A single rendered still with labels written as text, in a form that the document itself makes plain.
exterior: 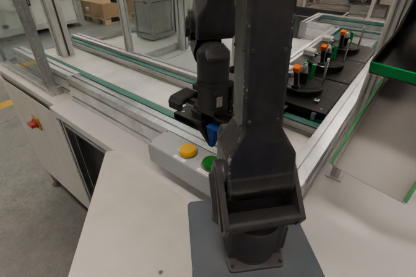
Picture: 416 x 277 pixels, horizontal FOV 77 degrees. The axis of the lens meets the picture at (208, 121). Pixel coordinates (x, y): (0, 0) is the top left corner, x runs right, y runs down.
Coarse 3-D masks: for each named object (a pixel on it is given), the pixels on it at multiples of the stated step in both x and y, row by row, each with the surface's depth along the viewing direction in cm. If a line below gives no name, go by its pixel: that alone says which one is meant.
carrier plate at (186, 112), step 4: (184, 108) 76; (188, 108) 76; (284, 108) 76; (176, 112) 75; (180, 112) 75; (184, 112) 75; (188, 112) 75; (284, 112) 77; (176, 116) 74; (180, 116) 73; (184, 116) 73; (188, 116) 73; (180, 120) 74; (184, 120) 73; (188, 120) 72; (188, 124) 73; (192, 124) 72; (196, 128) 71
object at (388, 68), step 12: (408, 12) 44; (408, 24) 47; (396, 36) 45; (408, 36) 46; (384, 48) 43; (396, 48) 45; (408, 48) 44; (372, 60) 42; (384, 60) 44; (396, 60) 43; (408, 60) 43; (372, 72) 44; (384, 72) 42; (396, 72) 40; (408, 72) 39
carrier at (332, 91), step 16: (304, 64) 87; (288, 80) 87; (304, 80) 85; (320, 80) 87; (288, 96) 82; (304, 96) 82; (320, 96) 82; (336, 96) 82; (304, 112) 77; (320, 112) 75
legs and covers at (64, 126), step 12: (60, 120) 100; (72, 132) 105; (72, 144) 106; (84, 144) 116; (96, 144) 89; (72, 156) 112; (84, 156) 112; (96, 156) 123; (84, 168) 114; (96, 168) 126; (84, 180) 117; (96, 180) 128
